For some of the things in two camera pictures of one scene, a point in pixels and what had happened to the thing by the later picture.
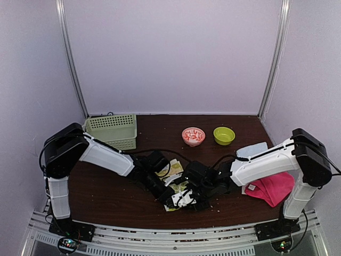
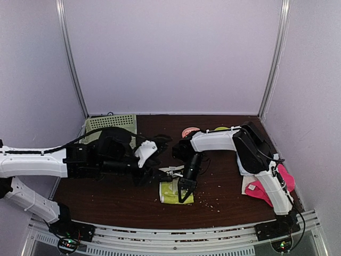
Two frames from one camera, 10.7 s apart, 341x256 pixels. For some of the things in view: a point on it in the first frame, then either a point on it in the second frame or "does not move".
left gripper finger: x=162 y=197 to x=143 y=176
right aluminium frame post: x=276 y=58 does not move
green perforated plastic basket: x=119 y=130 does not move
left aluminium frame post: x=61 y=9 does not move
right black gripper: x=203 y=207 to x=186 y=183
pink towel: x=274 y=189 does not move
